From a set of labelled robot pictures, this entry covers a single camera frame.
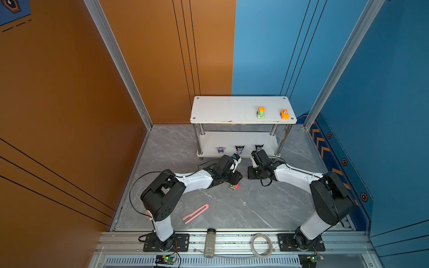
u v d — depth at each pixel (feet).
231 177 2.59
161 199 1.57
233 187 2.91
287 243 2.38
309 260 2.30
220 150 3.10
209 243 2.29
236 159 2.65
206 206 2.72
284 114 2.44
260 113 2.47
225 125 3.94
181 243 2.40
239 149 3.05
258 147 3.08
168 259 2.31
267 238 2.42
